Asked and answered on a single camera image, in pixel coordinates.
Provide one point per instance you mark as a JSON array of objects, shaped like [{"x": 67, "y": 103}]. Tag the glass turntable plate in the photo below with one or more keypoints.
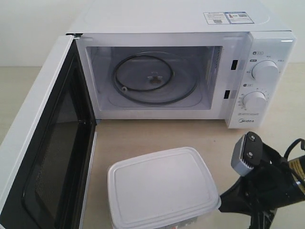
[{"x": 155, "y": 78}]

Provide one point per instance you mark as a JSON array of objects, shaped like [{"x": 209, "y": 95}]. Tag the upper white control knob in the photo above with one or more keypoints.
[{"x": 265, "y": 71}]

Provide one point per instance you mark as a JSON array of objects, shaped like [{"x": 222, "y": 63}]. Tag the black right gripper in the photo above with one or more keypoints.
[{"x": 277, "y": 182}]

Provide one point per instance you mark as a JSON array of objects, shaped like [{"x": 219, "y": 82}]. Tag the warning label sticker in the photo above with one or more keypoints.
[{"x": 234, "y": 17}]

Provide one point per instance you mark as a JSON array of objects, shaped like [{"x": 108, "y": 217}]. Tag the white microwave door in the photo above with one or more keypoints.
[{"x": 46, "y": 155}]

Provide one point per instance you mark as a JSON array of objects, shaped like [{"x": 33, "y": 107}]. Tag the lower white timer knob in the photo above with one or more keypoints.
[{"x": 254, "y": 101}]

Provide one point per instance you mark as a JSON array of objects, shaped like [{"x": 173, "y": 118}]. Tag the white plastic food container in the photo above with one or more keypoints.
[{"x": 160, "y": 190}]

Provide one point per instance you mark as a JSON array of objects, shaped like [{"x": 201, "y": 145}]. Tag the white microwave oven body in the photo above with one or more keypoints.
[{"x": 108, "y": 31}]

